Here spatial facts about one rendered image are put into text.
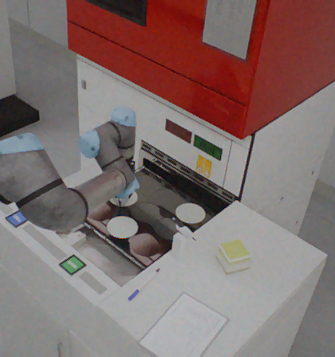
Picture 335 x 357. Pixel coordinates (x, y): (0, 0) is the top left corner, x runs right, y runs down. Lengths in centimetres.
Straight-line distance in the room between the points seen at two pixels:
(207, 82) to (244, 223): 46
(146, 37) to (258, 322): 92
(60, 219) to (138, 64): 75
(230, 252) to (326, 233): 179
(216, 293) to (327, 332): 134
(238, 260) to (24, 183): 64
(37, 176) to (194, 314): 56
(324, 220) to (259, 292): 186
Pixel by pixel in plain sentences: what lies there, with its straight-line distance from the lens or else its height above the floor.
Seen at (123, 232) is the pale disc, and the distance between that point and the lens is 166.
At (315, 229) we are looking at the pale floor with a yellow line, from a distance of 320.
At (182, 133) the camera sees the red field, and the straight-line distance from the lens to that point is 177.
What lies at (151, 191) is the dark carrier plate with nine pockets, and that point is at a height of 90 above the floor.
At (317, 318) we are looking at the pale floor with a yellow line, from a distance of 274.
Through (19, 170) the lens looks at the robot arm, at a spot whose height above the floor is 139.
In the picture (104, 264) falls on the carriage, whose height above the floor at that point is 88.
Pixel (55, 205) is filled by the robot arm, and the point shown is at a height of 133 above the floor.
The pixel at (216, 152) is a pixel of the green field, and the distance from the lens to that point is 170.
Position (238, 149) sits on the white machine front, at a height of 115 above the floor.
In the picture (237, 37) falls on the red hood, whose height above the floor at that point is 153.
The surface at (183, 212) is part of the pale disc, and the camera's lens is 175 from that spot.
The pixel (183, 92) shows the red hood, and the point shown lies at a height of 128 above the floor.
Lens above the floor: 207
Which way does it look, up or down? 39 degrees down
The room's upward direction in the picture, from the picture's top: 6 degrees clockwise
